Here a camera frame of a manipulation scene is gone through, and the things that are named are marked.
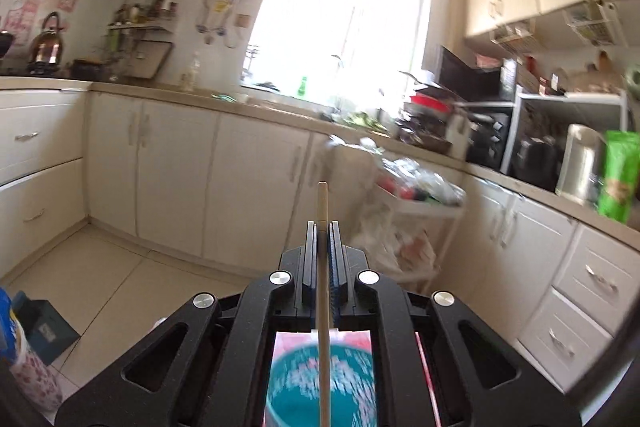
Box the red white checkered tablecloth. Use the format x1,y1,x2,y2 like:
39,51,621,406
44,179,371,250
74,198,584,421
262,329,442,427

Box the floral waste bin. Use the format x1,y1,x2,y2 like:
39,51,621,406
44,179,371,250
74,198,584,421
10,338,63,413

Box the black microwave oven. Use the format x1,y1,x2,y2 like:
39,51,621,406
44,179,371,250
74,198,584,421
435,46,515,103

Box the clear plastic bottle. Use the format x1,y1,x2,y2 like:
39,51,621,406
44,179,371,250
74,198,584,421
181,52,201,92

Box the copper kettle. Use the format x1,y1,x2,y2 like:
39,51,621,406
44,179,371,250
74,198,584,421
27,11,64,76

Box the teal perforated bucket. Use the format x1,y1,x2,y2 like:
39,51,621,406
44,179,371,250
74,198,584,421
264,341,378,427

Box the green snack bag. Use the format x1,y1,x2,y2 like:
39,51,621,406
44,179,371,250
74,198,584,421
598,131,640,225

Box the white electric thermos pot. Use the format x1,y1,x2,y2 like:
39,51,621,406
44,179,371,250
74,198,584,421
555,124,605,206

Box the black toaster oven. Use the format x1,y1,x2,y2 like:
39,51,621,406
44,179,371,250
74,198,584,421
466,110,511,170

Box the blue plastic bag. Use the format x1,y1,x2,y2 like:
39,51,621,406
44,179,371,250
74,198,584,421
0,288,27,366

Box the wooden chopstick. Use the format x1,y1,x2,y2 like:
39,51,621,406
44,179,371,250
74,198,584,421
316,181,332,427

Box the white rolling cart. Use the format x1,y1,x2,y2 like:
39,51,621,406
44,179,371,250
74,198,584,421
349,158,466,294

